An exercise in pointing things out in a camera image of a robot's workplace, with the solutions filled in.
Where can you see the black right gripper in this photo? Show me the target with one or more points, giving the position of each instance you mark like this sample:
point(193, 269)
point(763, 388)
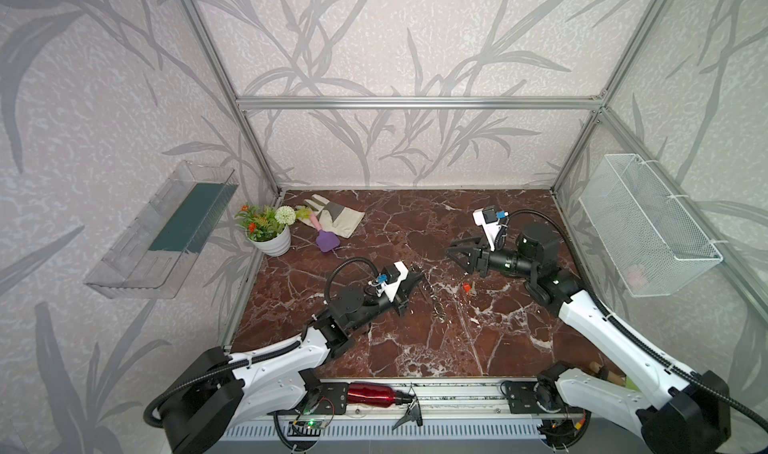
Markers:
point(480, 258)

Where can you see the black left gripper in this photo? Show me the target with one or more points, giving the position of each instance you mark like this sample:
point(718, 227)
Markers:
point(402, 289)

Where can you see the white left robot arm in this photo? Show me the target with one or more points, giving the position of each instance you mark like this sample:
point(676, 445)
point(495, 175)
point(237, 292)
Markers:
point(220, 390)

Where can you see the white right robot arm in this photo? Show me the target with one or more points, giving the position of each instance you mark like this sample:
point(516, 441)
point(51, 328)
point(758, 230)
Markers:
point(671, 409)

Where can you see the beige and grey garden glove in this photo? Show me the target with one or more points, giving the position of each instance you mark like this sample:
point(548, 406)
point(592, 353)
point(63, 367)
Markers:
point(332, 216)

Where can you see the white ribbed plant pot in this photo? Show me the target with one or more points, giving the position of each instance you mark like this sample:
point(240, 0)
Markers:
point(277, 246)

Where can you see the artificial green plant with flowers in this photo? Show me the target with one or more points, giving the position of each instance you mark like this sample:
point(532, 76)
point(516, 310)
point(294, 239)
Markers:
point(261, 224)

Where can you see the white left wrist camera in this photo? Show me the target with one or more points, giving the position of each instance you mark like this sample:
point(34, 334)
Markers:
point(388, 281)

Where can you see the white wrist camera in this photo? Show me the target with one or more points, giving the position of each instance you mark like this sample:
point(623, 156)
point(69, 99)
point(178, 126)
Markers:
point(489, 223)
point(388, 281)

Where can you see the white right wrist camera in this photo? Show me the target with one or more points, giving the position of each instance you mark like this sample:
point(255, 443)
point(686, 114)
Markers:
point(489, 223)

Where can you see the purple trowel pink handle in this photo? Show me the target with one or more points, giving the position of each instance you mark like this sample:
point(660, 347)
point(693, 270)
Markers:
point(326, 241)

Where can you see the white wire mesh basket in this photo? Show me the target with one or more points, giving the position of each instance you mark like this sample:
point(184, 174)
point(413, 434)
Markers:
point(654, 242)

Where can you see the clear plastic wall tray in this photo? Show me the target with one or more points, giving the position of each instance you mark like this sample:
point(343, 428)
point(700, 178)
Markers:
point(158, 249)

